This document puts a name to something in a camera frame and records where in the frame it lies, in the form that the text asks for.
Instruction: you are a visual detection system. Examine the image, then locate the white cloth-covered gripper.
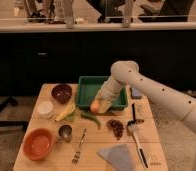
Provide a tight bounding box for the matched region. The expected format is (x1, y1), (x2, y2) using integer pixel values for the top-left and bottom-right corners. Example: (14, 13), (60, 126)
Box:
(95, 76), (124, 114)

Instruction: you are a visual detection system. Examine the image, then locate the yellow-orange apple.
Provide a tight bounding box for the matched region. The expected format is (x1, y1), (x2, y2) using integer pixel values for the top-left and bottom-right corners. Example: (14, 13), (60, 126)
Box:
(90, 100), (100, 113)

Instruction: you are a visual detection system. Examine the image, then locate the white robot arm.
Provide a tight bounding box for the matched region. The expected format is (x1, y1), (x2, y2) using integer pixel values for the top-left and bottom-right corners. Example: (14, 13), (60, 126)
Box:
(90, 61), (196, 171)

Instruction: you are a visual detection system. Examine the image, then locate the small metal cup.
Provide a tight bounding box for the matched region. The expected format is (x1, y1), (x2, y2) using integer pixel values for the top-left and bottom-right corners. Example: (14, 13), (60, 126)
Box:
(58, 125), (72, 142)

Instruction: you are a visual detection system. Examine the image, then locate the white paper cup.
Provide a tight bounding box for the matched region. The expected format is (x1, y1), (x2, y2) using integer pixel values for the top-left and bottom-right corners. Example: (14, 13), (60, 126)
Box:
(37, 101), (54, 119)

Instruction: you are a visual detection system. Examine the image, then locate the green chili pepper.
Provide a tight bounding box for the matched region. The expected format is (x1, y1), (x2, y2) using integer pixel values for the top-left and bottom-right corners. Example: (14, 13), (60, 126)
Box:
(81, 111), (101, 129)

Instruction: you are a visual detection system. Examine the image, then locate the green plastic tray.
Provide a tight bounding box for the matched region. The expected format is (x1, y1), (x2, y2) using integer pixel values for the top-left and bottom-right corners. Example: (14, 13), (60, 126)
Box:
(75, 76), (128, 111)

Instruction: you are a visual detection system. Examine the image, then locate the bunch of dark grapes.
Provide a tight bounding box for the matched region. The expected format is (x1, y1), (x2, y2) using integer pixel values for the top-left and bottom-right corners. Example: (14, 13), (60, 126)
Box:
(107, 119), (124, 139)

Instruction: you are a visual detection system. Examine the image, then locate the black marker pen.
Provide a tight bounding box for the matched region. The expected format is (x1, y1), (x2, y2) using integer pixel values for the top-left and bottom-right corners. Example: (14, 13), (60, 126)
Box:
(132, 103), (136, 121)

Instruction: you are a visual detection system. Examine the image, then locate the blue sponge block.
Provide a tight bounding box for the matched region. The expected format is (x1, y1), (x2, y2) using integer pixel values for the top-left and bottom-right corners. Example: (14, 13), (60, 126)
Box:
(130, 87), (142, 99)

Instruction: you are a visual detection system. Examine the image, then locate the yellow corn cob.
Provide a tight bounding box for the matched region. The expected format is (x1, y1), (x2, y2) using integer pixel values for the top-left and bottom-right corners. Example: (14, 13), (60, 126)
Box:
(55, 103), (76, 122)

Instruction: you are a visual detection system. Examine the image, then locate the dark red bowl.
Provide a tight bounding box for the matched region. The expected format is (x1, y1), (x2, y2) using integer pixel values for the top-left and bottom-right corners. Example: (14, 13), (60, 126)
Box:
(51, 84), (72, 104)

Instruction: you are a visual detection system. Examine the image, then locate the grey-blue folded cloth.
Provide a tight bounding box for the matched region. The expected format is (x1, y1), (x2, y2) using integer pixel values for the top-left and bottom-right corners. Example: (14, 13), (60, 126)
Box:
(97, 144), (135, 171)

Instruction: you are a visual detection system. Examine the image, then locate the orange plastic bowl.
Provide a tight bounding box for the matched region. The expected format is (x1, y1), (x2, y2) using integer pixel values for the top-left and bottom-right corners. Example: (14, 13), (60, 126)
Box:
(22, 128), (55, 161)

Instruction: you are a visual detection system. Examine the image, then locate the black office chair base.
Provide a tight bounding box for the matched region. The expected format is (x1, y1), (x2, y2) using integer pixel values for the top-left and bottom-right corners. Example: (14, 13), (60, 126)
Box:
(0, 96), (28, 131)

